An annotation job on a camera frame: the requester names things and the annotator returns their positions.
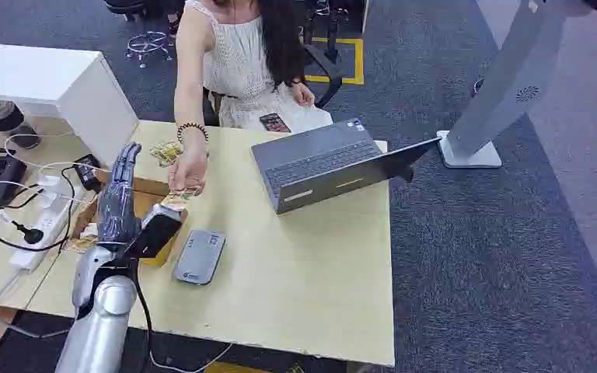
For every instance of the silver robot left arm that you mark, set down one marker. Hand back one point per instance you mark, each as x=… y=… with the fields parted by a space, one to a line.
x=98 y=319

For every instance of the white cabinet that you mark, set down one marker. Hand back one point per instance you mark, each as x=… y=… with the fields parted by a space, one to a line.
x=51 y=87

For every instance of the stack of printed cards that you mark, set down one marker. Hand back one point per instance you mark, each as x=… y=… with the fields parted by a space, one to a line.
x=79 y=243

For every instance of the black power adapter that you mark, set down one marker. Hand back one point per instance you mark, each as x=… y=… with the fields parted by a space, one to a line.
x=87 y=172

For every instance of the white power strip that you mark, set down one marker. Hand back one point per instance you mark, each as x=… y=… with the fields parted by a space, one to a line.
x=46 y=221

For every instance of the black round lid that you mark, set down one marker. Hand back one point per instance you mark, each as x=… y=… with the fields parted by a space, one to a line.
x=24 y=137

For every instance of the grey open laptop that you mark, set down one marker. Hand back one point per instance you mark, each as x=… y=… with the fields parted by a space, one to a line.
x=324 y=164

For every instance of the wooden card box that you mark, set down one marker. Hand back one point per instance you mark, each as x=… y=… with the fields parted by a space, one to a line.
x=146 y=198

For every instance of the person's right hand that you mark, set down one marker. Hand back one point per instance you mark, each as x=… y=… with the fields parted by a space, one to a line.
x=189 y=172

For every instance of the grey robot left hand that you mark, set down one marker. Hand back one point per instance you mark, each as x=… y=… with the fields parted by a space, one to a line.
x=117 y=206

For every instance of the grey flat card reader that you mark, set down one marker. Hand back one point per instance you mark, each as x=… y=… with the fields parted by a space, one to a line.
x=199 y=256

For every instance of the chrome stool base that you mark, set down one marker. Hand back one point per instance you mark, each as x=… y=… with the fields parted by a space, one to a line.
x=147 y=43

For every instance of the person's left hand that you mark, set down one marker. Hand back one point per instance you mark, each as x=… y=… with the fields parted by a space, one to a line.
x=302 y=95

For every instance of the black smartphone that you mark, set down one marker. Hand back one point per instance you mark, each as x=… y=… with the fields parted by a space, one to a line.
x=274 y=122

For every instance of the silver floor stand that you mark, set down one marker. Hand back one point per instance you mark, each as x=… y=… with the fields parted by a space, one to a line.
x=504 y=87

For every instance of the person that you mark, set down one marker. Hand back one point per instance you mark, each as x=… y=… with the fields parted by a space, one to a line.
x=242 y=56

